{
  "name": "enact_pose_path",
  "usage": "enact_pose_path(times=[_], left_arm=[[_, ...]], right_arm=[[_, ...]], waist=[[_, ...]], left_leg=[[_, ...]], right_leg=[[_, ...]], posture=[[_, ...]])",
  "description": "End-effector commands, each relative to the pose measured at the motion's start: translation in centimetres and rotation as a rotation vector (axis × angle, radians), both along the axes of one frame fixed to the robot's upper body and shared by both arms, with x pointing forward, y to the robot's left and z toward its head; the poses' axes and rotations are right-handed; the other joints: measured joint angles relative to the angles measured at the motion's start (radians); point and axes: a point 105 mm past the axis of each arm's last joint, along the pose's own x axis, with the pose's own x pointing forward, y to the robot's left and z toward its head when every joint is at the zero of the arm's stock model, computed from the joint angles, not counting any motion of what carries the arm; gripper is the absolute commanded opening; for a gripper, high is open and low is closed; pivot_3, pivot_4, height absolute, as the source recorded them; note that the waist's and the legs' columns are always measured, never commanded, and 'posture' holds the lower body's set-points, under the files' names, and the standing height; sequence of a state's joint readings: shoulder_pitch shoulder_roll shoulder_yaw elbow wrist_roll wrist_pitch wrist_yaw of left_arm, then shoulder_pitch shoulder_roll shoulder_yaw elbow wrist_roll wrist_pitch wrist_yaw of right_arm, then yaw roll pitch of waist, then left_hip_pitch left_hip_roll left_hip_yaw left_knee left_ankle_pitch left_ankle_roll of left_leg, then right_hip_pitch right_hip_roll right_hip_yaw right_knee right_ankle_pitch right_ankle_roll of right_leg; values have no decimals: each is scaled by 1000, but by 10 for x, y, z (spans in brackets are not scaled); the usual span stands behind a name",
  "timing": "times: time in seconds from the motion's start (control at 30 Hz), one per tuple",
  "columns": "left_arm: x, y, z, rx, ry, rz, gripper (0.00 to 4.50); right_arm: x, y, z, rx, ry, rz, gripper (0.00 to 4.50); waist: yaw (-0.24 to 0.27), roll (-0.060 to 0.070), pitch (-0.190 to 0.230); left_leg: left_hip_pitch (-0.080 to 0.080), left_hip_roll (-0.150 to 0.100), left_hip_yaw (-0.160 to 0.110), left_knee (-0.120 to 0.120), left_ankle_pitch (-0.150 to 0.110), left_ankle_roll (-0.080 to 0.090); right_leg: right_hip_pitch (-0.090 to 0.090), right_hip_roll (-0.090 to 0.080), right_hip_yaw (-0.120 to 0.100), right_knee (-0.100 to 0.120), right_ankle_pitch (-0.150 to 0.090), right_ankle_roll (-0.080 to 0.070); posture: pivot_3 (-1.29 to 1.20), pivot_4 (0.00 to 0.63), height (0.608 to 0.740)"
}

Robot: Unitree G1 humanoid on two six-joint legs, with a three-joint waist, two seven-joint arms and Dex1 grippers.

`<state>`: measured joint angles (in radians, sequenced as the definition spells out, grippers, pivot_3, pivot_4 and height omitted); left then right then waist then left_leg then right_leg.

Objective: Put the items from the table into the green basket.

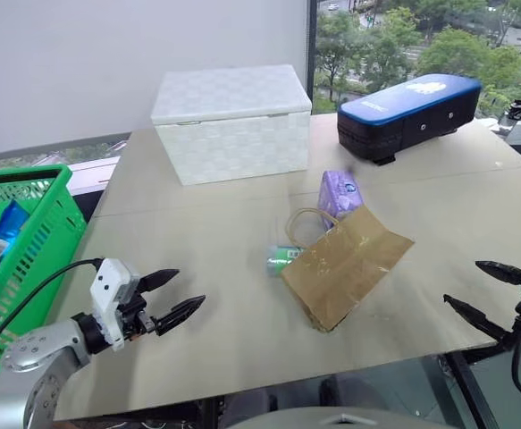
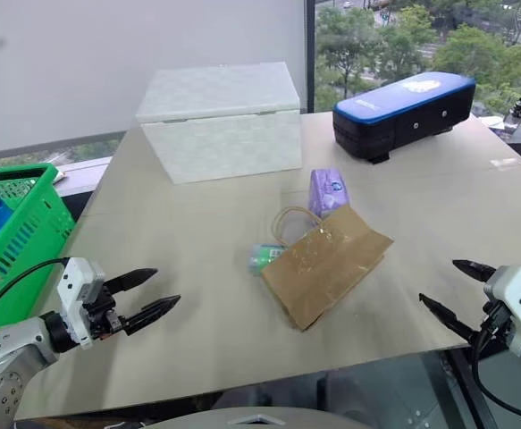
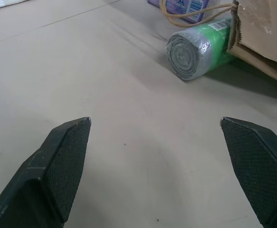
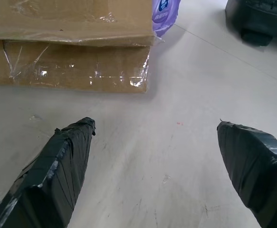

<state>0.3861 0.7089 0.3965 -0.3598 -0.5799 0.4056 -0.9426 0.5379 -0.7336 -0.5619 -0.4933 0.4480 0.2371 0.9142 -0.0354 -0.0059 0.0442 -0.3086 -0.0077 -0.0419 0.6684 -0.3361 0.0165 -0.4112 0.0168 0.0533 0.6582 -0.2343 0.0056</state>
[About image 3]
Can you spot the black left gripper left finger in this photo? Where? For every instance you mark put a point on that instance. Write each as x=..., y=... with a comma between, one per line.
x=45, y=180

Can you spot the white board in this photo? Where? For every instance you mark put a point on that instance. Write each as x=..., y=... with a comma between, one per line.
x=0, y=3

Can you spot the grey roll with green label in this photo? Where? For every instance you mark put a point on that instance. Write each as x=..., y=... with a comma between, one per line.
x=195, y=52

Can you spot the purple and white package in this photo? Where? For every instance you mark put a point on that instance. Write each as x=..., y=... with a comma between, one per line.
x=183, y=8

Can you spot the brown paper bag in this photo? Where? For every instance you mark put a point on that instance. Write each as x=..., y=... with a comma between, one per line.
x=259, y=31

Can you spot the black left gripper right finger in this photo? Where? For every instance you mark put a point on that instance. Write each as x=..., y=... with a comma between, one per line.
x=259, y=173

